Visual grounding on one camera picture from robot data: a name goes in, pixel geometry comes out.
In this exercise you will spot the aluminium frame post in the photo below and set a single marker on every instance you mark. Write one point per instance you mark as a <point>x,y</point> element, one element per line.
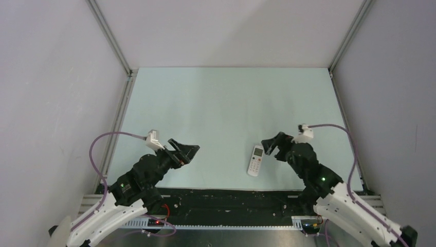
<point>127,85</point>
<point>356,23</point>

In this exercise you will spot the white remote control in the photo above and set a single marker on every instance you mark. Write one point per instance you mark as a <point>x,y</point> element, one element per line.
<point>255,161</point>

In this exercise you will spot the left aluminium frame post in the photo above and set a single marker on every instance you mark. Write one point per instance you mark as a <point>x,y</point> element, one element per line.
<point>127,85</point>

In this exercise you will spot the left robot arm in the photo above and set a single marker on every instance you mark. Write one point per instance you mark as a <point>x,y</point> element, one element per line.
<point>133,194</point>

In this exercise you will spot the right aluminium frame post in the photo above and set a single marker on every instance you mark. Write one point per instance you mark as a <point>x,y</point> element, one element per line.
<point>356,23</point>

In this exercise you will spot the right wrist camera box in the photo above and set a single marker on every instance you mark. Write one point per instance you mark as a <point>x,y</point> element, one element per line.
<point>305,135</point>

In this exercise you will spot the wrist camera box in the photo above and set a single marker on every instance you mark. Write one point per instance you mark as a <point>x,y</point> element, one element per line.
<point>305,135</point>
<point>152,141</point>

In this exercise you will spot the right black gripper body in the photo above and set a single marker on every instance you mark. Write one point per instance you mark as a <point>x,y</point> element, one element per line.
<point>289,159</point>

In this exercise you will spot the left controller board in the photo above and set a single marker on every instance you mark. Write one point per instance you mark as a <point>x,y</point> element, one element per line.
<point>155,223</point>

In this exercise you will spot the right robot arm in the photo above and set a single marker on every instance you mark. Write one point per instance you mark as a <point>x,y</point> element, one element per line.
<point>328,195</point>

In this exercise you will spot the controller board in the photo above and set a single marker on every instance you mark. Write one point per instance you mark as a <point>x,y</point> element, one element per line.
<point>155,223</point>
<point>311,228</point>

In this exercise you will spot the right controller board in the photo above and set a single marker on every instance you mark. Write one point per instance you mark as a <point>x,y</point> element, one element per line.
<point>311,228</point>

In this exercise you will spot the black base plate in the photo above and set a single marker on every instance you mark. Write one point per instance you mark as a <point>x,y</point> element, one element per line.
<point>221,206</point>

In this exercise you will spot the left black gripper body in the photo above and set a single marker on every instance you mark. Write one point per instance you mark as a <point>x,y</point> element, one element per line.
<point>166,161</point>

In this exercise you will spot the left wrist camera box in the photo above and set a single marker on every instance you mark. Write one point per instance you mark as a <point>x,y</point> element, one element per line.
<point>152,141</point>

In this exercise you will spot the aluminium frame rail front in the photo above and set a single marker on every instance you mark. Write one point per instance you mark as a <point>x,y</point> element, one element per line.
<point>204,211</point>

